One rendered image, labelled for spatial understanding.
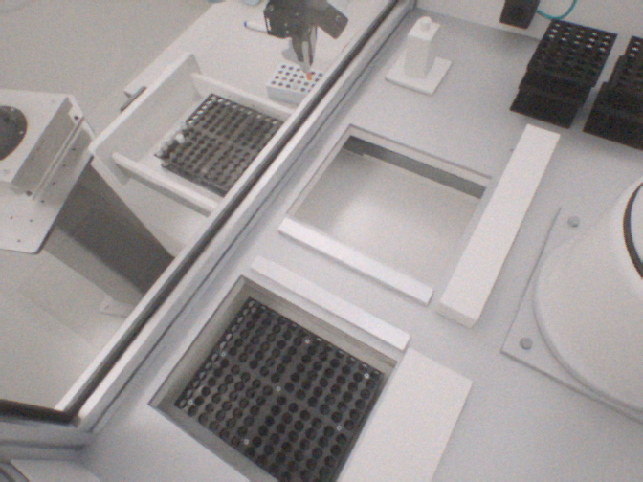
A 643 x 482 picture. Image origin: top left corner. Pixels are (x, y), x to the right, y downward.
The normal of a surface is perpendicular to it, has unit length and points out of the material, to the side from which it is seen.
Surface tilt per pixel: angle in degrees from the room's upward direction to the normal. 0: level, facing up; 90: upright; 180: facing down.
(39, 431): 90
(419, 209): 0
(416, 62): 90
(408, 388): 0
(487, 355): 0
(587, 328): 90
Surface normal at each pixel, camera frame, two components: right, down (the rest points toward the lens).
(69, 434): 0.85, 0.42
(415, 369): -0.09, -0.47
